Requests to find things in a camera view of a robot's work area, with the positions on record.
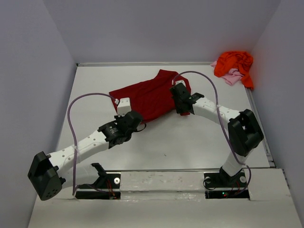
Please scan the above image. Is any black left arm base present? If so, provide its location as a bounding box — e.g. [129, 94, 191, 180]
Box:
[75, 172, 121, 200]

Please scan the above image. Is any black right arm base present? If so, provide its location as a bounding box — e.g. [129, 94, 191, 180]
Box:
[203, 171, 250, 200]

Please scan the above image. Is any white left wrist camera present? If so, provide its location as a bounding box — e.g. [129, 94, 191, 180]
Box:
[117, 97, 132, 116]

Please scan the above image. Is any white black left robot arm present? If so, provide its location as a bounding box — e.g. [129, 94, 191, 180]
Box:
[28, 111, 143, 201]

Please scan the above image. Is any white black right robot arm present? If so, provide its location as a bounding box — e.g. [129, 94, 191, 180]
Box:
[170, 83, 264, 190]

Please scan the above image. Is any orange t-shirt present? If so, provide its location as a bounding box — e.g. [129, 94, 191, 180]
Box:
[216, 51, 254, 90]

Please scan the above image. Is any pink t-shirt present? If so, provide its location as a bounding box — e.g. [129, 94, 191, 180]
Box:
[210, 60, 244, 86]

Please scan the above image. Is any dark red t-shirt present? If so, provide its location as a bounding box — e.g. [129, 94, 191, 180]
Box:
[109, 69, 178, 123]

